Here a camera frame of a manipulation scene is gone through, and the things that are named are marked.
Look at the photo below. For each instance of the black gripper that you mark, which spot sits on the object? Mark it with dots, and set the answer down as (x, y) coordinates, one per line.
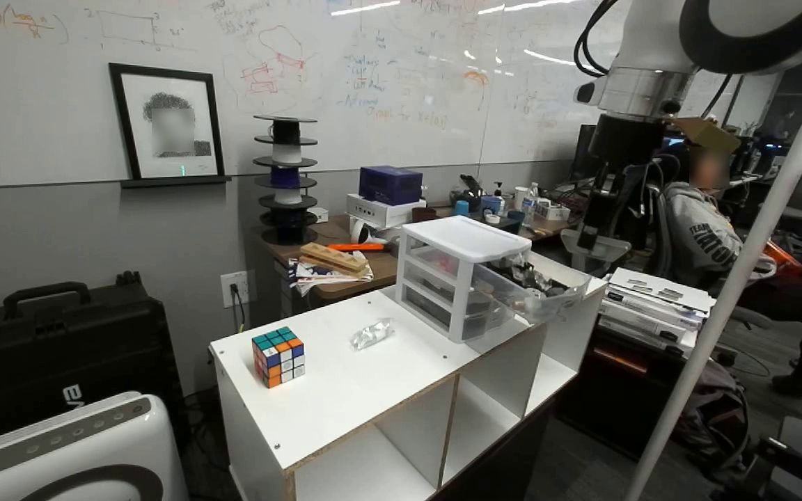
(638, 141)

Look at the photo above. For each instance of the transparent plastic drawer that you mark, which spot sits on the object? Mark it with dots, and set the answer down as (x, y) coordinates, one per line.
(431, 283)
(558, 308)
(431, 311)

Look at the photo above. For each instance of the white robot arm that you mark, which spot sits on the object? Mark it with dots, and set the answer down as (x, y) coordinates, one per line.
(652, 38)

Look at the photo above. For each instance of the white plastic drawer unit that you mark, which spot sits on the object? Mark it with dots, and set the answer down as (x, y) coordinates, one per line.
(460, 237)

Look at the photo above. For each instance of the grey office chair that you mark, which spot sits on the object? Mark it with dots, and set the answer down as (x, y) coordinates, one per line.
(597, 252)

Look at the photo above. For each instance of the black computer monitor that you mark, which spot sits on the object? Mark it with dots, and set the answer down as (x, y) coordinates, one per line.
(597, 149)

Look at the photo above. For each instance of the seated person grey hoodie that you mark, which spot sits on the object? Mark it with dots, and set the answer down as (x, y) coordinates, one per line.
(709, 233)

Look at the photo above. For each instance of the stack of white boxes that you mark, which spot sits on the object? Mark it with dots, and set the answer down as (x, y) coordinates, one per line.
(657, 295)

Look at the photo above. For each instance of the white bottle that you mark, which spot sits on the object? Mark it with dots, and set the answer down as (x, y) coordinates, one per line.
(526, 203)

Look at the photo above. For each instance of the long white pole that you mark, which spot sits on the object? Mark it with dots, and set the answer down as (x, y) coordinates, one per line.
(746, 269)

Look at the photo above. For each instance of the orange cloth piece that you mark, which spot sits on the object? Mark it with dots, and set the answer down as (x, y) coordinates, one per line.
(785, 259)

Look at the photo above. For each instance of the orange oblong object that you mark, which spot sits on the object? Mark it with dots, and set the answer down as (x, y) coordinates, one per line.
(619, 361)

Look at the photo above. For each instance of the black low cabinet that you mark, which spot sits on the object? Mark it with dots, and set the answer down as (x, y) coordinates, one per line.
(626, 398)

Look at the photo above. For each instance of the black backpack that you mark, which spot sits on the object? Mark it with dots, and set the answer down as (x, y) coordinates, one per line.
(722, 419)

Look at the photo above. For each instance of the dark blue box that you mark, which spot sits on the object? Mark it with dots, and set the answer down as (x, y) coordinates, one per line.
(391, 185)

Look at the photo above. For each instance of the white cardboard box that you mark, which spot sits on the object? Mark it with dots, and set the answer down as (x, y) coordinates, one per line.
(382, 212)

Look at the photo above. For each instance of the brown wooden desk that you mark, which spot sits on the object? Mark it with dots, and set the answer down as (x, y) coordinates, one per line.
(375, 269)

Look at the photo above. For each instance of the orange hand tool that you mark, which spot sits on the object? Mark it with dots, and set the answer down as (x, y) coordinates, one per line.
(361, 249)

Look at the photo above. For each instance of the beige wooden block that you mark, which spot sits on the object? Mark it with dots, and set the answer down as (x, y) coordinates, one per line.
(335, 256)

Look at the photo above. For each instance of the crumpled white plastic bag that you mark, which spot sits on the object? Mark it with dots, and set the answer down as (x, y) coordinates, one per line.
(321, 279)

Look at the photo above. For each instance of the white shelf cabinet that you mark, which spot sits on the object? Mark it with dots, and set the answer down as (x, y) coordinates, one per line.
(347, 398)

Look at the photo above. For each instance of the stack of filament spools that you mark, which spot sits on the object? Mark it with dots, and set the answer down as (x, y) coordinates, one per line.
(288, 176)

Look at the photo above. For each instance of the rubik's cube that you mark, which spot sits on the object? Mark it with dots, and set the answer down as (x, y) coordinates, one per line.
(279, 358)

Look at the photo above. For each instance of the black framed picture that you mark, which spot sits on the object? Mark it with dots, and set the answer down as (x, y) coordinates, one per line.
(169, 123)

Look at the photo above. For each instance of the black hard case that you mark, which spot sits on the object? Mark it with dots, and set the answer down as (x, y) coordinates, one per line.
(68, 351)

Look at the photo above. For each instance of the white air purifier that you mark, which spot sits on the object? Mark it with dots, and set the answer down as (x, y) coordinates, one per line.
(58, 455)

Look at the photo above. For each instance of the white wall power outlet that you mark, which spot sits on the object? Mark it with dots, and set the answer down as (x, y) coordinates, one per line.
(235, 279)

